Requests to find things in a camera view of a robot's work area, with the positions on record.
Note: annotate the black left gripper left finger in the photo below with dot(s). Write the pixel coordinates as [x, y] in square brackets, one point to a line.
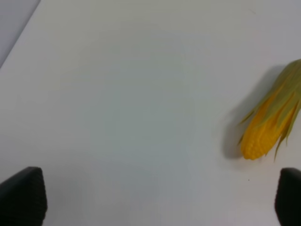
[23, 198]

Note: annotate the corn cob with husk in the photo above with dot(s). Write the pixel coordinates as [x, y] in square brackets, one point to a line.
[272, 119]

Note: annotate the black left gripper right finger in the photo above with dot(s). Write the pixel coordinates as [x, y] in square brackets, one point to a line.
[288, 197]

